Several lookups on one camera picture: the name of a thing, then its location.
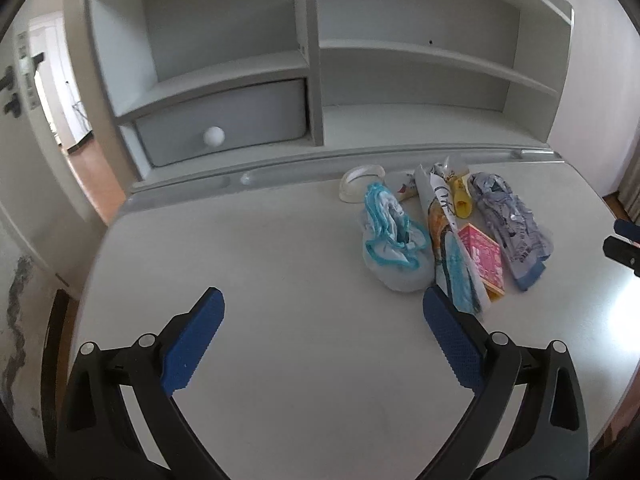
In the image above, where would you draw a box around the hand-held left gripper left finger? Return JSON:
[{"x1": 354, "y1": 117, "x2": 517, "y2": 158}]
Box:
[{"x1": 55, "y1": 287, "x2": 231, "y2": 480}]

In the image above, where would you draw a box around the clear plastic ring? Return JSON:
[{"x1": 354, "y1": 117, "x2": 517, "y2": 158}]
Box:
[{"x1": 340, "y1": 164, "x2": 387, "y2": 204}]

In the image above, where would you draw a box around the small pink red box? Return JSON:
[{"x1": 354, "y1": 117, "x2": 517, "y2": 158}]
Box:
[{"x1": 457, "y1": 224, "x2": 507, "y2": 302}]

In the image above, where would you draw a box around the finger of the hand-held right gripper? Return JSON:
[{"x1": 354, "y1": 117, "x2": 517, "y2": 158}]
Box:
[
  {"x1": 614, "y1": 216, "x2": 640, "y2": 242},
  {"x1": 602, "y1": 236, "x2": 640, "y2": 277}
]

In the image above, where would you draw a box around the white door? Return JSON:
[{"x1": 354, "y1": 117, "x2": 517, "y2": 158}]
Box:
[{"x1": 0, "y1": 25, "x2": 108, "y2": 291}]

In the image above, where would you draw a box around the grey desk hutch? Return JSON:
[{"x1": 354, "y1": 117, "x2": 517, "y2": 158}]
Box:
[{"x1": 80, "y1": 0, "x2": 576, "y2": 181}]

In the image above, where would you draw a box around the long white printed wrapper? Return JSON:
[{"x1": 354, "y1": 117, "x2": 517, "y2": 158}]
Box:
[{"x1": 414, "y1": 161, "x2": 491, "y2": 316}]

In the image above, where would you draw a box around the grey drawer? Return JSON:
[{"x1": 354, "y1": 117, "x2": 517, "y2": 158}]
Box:
[{"x1": 134, "y1": 79, "x2": 307, "y2": 167}]

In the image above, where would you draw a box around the white wrapper with red print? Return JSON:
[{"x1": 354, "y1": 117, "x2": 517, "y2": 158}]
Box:
[{"x1": 387, "y1": 170, "x2": 420, "y2": 202}]

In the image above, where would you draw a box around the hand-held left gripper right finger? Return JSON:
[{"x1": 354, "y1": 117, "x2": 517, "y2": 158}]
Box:
[{"x1": 415, "y1": 285, "x2": 588, "y2": 480}]

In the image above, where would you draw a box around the silver wrapper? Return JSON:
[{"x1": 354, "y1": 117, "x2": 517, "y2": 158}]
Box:
[{"x1": 467, "y1": 172, "x2": 555, "y2": 292}]

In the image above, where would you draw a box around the white bag with turquoise trim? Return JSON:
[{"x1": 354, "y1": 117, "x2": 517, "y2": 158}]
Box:
[{"x1": 360, "y1": 182, "x2": 434, "y2": 294}]

